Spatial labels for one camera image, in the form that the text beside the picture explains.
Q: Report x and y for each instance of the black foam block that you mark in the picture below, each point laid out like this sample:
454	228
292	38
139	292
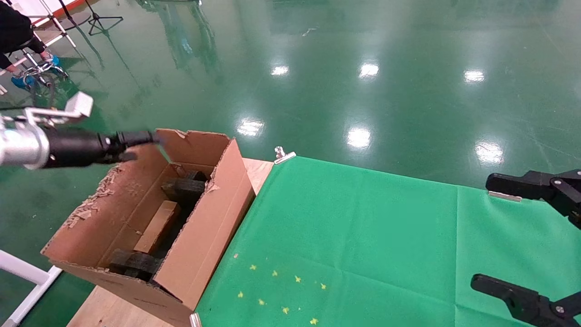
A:
136	263
184	188

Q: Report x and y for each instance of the black tripod stand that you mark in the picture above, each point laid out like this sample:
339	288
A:
102	20

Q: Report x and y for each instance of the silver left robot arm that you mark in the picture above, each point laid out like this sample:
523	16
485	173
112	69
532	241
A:
20	147

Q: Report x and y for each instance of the small brown cardboard box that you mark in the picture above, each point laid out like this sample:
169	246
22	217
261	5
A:
158	227

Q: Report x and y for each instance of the chrome chair base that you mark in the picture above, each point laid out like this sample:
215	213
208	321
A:
43	69

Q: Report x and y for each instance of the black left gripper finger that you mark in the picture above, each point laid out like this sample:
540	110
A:
127	157
136	137

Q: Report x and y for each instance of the person in black clothes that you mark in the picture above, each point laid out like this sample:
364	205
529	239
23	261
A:
13	27

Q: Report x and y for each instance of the white metal frame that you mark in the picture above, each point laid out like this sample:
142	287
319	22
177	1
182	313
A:
27	272

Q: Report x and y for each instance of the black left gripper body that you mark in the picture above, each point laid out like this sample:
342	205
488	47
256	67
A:
77	147

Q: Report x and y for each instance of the large open cardboard carton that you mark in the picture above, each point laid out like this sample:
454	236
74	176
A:
204	236

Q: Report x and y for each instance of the green cloth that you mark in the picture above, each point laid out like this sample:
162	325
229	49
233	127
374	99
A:
386	254

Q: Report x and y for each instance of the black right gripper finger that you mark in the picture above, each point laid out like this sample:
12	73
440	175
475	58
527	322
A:
522	299
526	185

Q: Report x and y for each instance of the blue shoe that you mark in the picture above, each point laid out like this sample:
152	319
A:
22	81
55	60

